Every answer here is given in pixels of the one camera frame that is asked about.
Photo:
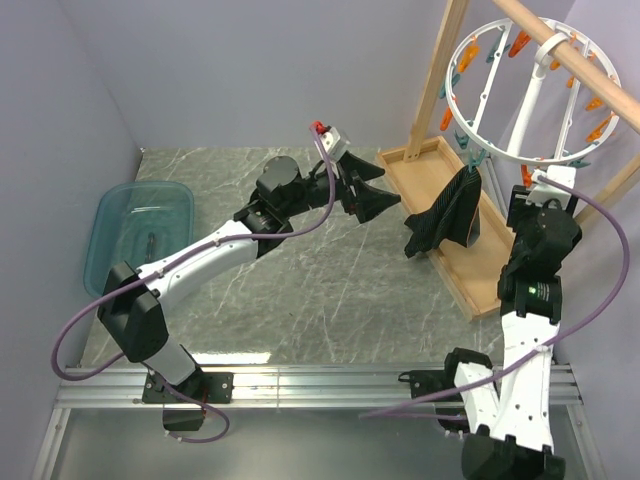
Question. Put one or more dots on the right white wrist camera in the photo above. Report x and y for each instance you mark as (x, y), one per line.
(541, 191)

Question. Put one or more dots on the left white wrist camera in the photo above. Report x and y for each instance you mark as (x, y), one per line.
(335, 143)

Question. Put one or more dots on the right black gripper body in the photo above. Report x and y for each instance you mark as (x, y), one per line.
(521, 215)

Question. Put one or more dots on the aluminium mounting rail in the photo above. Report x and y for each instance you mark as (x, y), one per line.
(338, 386)

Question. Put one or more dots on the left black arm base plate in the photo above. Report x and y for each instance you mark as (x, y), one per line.
(212, 388)

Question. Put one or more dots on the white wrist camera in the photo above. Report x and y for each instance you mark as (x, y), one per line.
(541, 191)
(335, 143)

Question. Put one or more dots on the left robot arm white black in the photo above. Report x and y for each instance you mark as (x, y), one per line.
(138, 298)

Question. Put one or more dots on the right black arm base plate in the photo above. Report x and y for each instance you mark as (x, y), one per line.
(423, 382)

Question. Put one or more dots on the teal clothes peg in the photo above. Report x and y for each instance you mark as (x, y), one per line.
(475, 159)
(462, 140)
(499, 47)

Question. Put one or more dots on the teal transparent plastic bin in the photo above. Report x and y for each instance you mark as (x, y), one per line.
(138, 222)

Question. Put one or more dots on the orange clothes peg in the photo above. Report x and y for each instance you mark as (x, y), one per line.
(446, 119)
(469, 54)
(522, 39)
(594, 104)
(598, 131)

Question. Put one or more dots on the black striped underwear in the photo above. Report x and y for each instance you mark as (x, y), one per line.
(453, 216)

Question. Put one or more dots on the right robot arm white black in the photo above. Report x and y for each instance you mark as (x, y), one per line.
(506, 427)

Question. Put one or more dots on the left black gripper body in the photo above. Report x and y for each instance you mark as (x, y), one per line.
(343, 190)

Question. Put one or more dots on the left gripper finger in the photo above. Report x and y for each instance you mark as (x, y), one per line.
(371, 201)
(351, 166)

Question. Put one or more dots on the white round clip hanger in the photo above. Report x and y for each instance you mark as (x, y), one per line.
(542, 65)

